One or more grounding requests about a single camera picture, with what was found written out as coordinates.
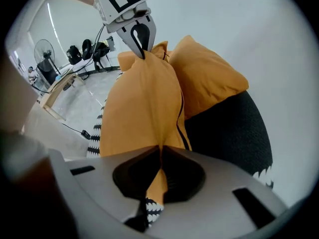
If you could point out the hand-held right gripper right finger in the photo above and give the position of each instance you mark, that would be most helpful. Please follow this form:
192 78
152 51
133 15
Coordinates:
224 195

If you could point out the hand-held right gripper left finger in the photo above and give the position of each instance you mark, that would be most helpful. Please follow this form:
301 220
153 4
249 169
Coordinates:
99 178

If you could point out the orange sofa with striped cover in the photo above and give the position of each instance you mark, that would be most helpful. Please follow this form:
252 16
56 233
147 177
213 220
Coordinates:
229 138

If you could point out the black backpack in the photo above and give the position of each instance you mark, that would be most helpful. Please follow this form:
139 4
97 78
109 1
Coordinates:
87 49
74 55
101 53

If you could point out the black power adapter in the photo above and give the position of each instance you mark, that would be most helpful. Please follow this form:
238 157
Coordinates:
86 134

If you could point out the small blue item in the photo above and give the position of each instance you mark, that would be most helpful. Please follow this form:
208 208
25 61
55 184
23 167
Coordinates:
58 77

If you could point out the standing fan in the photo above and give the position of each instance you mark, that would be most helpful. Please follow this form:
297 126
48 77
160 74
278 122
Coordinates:
45 50

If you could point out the oval wooden side table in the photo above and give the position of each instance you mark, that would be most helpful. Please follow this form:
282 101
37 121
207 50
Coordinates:
57 88

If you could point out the black cabinet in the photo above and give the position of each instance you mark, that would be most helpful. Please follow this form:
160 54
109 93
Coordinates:
47 71

